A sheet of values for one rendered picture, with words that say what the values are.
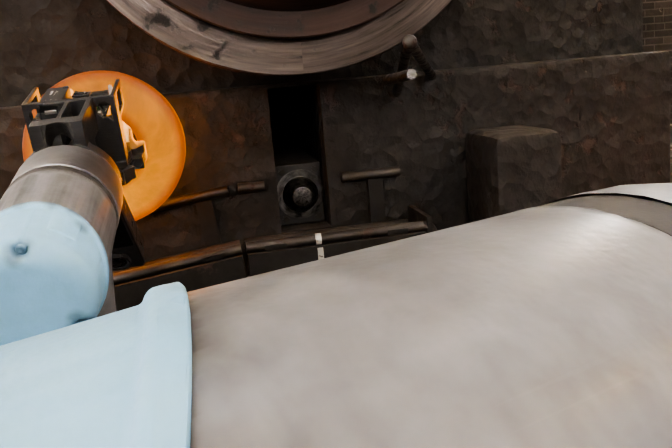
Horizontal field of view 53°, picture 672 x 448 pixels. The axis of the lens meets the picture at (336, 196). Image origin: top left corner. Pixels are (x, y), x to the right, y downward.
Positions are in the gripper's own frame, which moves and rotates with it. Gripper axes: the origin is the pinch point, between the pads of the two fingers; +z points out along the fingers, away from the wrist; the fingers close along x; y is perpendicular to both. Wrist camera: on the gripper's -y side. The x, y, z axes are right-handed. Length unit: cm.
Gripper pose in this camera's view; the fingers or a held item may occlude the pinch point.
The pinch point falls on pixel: (104, 129)
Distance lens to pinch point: 73.0
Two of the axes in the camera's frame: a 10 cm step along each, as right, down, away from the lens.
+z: -2.0, -4.1, 8.9
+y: -0.5, -9.0, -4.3
